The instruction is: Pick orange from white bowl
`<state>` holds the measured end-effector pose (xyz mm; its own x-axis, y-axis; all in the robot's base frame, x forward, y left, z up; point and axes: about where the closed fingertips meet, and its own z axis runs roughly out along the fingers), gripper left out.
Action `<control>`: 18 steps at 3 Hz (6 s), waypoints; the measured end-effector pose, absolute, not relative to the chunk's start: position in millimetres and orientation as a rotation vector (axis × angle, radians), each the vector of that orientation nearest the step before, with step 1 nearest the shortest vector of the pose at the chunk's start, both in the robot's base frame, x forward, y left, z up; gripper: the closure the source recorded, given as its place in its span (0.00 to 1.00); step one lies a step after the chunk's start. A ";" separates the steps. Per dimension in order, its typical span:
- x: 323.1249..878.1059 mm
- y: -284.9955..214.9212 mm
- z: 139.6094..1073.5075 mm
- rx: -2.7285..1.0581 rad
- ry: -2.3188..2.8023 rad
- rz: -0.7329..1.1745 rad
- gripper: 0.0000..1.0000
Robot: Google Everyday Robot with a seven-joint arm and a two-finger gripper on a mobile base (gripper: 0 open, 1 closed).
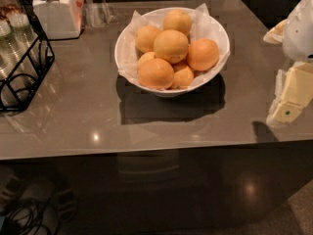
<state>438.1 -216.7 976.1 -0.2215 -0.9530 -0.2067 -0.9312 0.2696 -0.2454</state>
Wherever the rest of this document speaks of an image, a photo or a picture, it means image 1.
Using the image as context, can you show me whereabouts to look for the white ceramic bowl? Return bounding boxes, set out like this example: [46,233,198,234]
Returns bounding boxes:
[113,6,231,98]

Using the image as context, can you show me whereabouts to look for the snack packet in rack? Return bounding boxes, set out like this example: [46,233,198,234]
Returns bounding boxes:
[0,0,23,22]

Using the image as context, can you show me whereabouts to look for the stacked clear cups left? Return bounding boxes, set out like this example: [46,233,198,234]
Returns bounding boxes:
[0,21,26,107]

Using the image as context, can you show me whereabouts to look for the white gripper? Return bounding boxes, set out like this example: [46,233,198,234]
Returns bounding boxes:
[263,0,313,127]

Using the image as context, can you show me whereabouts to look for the white lidded jar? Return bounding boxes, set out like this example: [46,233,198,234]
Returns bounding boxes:
[32,0,84,40]

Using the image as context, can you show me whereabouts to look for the stacked clear cups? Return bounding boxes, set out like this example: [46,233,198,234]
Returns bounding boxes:
[9,13,39,78]
[0,21,26,107]

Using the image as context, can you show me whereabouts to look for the small left hidden orange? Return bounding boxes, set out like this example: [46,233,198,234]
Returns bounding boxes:
[137,52,156,68]

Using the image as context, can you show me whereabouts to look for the clear acrylic stand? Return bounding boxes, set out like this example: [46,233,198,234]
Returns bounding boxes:
[84,0,116,27]

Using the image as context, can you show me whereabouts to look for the front right small orange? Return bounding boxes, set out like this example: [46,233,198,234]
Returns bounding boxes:
[171,62,195,89]

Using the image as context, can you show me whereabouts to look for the white paper bowl liner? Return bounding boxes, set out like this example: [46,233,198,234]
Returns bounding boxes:
[117,2,231,90]

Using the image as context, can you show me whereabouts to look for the stacked clear cups right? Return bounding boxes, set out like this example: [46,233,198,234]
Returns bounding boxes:
[9,13,39,78]

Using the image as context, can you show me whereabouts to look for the black wire rack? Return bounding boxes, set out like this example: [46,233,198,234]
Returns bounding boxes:
[0,0,55,112]

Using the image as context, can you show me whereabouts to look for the black floor cables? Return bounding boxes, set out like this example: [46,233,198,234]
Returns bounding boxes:
[0,199,63,235]

